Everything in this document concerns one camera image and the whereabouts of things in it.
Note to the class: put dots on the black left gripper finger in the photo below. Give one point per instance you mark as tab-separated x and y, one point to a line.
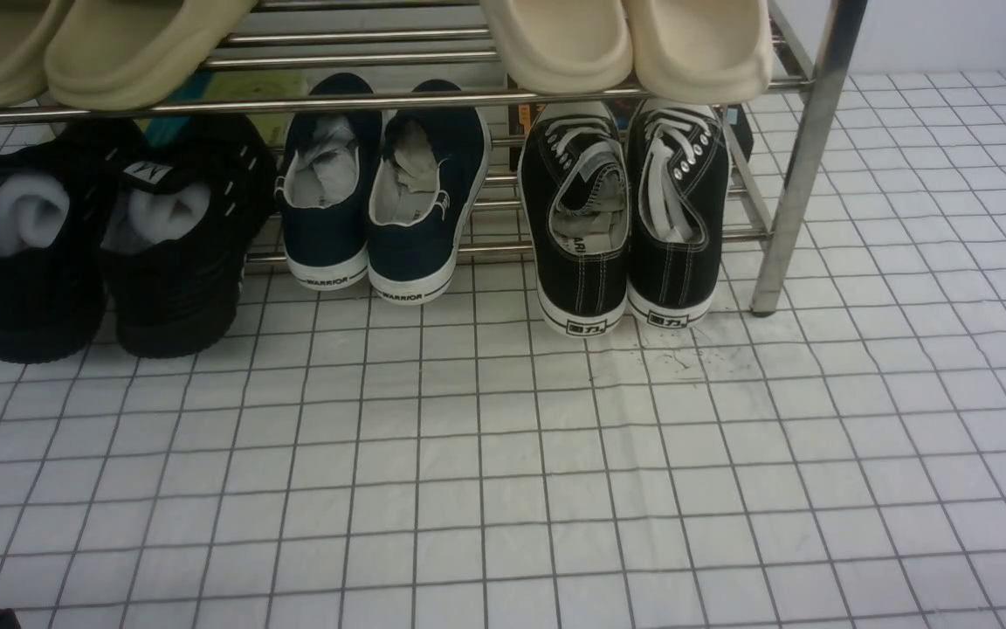
9	620

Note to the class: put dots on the black knit sneaker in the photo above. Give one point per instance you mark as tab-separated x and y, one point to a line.
55	200
185	215

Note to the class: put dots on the stainless steel shoe rack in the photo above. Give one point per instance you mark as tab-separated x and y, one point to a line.
818	79

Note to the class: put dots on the navy canvas sneaker, left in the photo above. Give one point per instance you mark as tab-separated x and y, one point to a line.
322	191

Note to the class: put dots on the navy canvas sneaker, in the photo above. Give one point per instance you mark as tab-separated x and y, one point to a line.
322	191
432	165

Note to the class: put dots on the olive foam slide, inner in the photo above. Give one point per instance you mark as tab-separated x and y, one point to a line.
126	55

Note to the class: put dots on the navy canvas sneaker, right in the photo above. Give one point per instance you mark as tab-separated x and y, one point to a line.
432	165

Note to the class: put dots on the black laced canvas sneaker, left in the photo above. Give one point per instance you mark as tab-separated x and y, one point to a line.
575	196

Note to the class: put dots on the black laced canvas sneaker, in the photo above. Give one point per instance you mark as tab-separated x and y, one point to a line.
575	196
679	173

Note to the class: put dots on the cream foam slide, left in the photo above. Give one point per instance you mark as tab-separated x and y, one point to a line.
561	47

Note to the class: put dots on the cream foam slide, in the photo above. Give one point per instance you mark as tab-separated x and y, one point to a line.
702	52
561	47

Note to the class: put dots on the black laced canvas sneaker, right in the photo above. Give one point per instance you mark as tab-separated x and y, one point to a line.
679	173

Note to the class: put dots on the cream foam slide, right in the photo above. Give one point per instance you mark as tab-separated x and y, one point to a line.
702	52

